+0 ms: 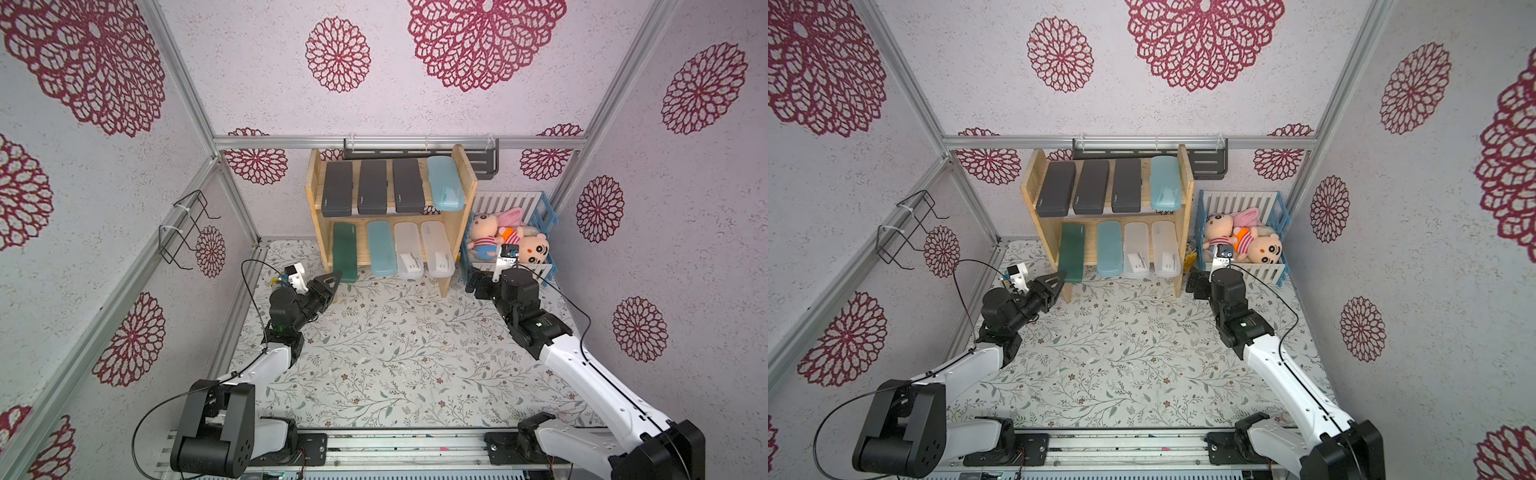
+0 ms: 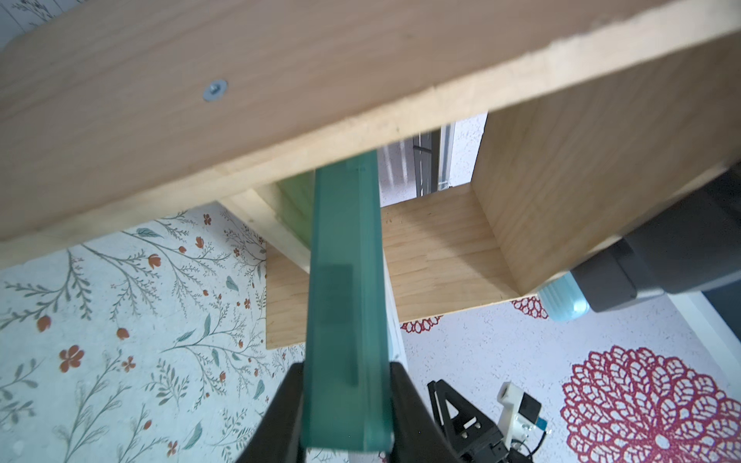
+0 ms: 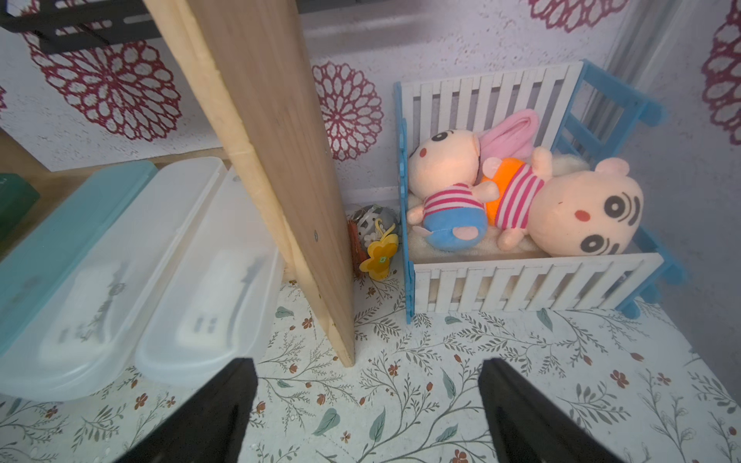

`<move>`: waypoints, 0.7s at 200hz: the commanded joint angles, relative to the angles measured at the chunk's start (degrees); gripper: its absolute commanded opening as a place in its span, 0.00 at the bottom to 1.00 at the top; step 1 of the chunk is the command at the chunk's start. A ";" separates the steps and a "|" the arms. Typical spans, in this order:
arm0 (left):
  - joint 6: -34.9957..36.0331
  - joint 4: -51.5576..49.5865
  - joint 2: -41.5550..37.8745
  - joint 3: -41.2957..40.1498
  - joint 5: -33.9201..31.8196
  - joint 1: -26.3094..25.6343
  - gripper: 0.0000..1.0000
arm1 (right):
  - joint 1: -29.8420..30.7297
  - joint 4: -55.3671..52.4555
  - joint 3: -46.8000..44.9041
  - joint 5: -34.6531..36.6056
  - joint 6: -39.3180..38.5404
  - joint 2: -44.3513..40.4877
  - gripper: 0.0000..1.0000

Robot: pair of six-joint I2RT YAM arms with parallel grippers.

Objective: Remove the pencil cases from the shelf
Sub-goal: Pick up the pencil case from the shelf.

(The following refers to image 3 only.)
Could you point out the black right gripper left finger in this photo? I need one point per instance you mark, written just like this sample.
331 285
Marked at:
210 426

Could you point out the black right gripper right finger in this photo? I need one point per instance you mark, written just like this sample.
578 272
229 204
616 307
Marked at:
526 426

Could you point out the clear pencil case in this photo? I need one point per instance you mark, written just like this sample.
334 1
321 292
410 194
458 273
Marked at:
220 302
83 338

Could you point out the teal pencil case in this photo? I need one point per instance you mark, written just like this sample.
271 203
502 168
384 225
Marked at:
39 265

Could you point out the dark green pencil case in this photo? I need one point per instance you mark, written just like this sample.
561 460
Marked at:
17 199

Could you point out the wooden two-tier shelf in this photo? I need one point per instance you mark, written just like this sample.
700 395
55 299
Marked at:
245 63

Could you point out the plush doll orange striped shirt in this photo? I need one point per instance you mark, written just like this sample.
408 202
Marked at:
584 213

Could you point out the plush doll blue pants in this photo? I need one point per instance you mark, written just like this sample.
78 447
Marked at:
442 174

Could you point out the yellow flower keychain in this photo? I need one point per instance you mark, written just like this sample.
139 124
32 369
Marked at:
374 241

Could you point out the black wall rack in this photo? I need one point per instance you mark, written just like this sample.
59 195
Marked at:
68 26

